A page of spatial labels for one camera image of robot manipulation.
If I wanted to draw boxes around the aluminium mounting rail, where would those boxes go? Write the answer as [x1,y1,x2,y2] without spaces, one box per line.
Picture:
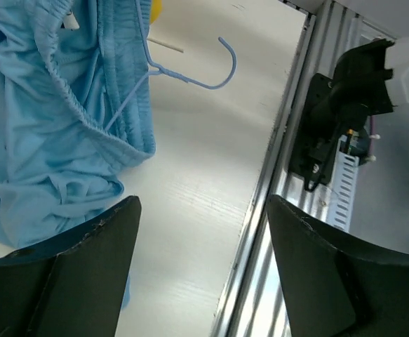
[209,0,409,337]

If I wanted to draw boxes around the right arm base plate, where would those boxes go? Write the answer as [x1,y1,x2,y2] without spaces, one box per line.
[288,73,337,192]

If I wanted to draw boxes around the light blue shorts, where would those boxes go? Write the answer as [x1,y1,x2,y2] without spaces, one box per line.
[0,0,158,313]

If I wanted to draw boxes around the yellow shorts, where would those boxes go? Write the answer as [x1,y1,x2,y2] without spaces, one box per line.
[150,0,163,24]

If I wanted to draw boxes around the blue hanger of blue shorts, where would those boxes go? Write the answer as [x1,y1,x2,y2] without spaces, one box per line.
[105,0,238,131]

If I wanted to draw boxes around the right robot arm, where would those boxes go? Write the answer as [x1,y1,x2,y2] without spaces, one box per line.
[305,37,409,139]

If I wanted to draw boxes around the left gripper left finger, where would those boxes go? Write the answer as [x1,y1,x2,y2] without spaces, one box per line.
[0,196,142,336]

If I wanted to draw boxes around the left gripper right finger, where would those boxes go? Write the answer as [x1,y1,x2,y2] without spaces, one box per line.
[267,195,409,336]

